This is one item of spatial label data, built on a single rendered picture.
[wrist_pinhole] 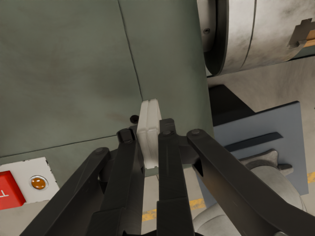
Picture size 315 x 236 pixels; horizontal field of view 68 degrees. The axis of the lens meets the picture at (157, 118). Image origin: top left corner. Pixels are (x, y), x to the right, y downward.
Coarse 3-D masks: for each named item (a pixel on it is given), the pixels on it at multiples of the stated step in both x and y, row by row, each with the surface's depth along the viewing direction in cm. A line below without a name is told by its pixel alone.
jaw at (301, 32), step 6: (300, 24) 32; (306, 24) 32; (312, 24) 32; (294, 30) 33; (300, 30) 33; (306, 30) 33; (294, 36) 34; (300, 36) 34; (306, 36) 34; (294, 42) 35
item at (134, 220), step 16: (128, 128) 15; (128, 144) 15; (128, 160) 13; (112, 176) 12; (128, 176) 12; (144, 176) 15; (112, 192) 11; (128, 192) 10; (112, 208) 10; (128, 208) 10; (96, 224) 8; (112, 224) 8; (128, 224) 9
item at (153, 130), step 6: (150, 102) 21; (156, 102) 21; (150, 108) 20; (156, 108) 20; (150, 114) 18; (156, 114) 18; (150, 120) 17; (156, 120) 17; (150, 126) 16; (156, 126) 16; (150, 132) 16; (156, 132) 16; (150, 138) 16; (156, 138) 16; (150, 144) 16; (156, 144) 16; (156, 150) 16; (156, 156) 16; (156, 162) 16
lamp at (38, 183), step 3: (33, 180) 35; (36, 180) 35; (39, 180) 35; (42, 180) 35; (33, 183) 35; (36, 183) 35; (39, 183) 35; (42, 183) 35; (33, 186) 36; (36, 186) 35; (39, 186) 35; (42, 186) 35
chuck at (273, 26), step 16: (256, 0) 28; (272, 0) 29; (288, 0) 29; (304, 0) 29; (256, 16) 30; (272, 16) 30; (288, 16) 30; (304, 16) 30; (256, 32) 31; (272, 32) 32; (288, 32) 32; (256, 48) 34; (272, 48) 34; (288, 48) 35; (256, 64) 39; (272, 64) 42
